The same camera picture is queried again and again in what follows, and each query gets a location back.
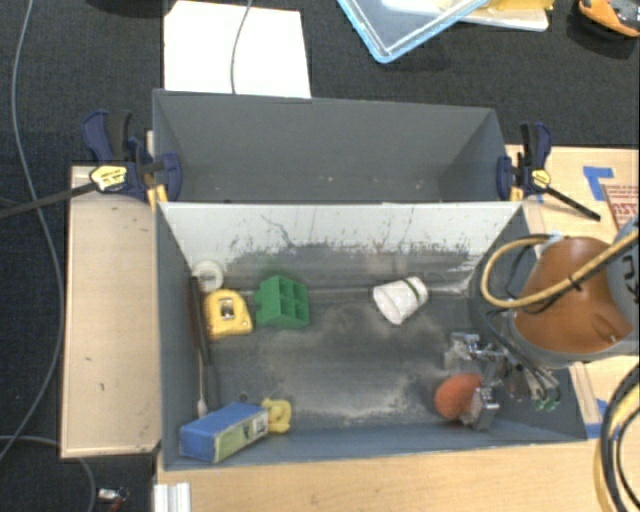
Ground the yellow toy figure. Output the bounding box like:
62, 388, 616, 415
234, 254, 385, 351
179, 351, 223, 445
260, 396, 293, 435

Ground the black and white thin stick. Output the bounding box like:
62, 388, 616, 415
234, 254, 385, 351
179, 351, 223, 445
188, 275, 211, 419

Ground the white tape roll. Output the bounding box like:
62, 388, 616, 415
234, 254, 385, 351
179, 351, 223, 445
191, 259, 226, 293

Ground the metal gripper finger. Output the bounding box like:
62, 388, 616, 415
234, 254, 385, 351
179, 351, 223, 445
460, 386, 502, 432
443, 332, 507, 371

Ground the grey metal bin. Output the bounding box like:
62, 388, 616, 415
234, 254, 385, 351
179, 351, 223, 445
151, 88, 589, 473

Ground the pale wood board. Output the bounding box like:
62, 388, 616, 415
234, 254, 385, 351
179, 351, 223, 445
59, 164, 164, 459

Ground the white cup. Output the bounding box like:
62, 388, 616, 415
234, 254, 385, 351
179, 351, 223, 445
372, 276, 430, 327

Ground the orange ball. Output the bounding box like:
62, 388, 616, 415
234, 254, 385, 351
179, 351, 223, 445
433, 373, 484, 421

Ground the blue and green box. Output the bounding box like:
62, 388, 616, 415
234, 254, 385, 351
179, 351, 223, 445
178, 401, 271, 465

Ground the yellow tape measure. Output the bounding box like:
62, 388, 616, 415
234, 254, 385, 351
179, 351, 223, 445
201, 288, 254, 342

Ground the green plastic block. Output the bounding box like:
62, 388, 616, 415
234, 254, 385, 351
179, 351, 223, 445
253, 274, 311, 330

